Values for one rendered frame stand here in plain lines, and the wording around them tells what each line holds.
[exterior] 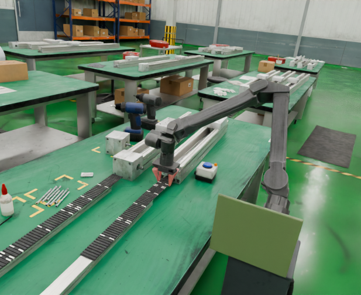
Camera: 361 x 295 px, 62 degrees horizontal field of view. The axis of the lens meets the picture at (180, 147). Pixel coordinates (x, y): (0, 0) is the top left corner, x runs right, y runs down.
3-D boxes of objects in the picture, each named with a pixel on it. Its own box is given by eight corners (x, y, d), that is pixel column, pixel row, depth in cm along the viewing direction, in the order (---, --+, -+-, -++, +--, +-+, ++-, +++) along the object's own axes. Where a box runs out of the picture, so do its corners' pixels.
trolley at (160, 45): (161, 93, 611) (164, 41, 572) (137, 89, 629) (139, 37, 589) (180, 85, 700) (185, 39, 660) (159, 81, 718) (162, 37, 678)
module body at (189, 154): (179, 184, 133) (181, 167, 130) (159, 178, 136) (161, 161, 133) (226, 131, 202) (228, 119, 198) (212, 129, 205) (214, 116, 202)
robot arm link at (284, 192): (285, 202, 96) (285, 206, 100) (293, 172, 99) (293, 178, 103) (257, 194, 99) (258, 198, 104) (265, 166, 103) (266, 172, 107)
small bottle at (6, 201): (7, 218, 102) (2, 188, 97) (-1, 214, 103) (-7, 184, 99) (16, 212, 105) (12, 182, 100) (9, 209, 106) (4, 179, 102)
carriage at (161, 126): (172, 140, 164) (174, 128, 162) (154, 136, 168) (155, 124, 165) (184, 131, 178) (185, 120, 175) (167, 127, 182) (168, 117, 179)
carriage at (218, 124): (219, 134, 179) (220, 123, 177) (201, 130, 183) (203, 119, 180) (226, 126, 193) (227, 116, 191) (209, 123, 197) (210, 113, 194)
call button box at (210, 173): (211, 184, 136) (213, 171, 133) (191, 178, 139) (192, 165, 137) (216, 176, 143) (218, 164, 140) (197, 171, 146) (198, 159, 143)
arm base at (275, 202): (289, 223, 90) (284, 229, 101) (295, 198, 93) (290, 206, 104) (259, 213, 93) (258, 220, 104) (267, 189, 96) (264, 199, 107)
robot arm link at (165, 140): (170, 141, 117) (178, 137, 122) (156, 137, 121) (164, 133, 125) (169, 157, 120) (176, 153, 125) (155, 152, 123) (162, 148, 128)
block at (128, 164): (136, 182, 131) (137, 163, 127) (112, 175, 135) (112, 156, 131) (146, 174, 138) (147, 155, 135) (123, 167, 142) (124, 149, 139)
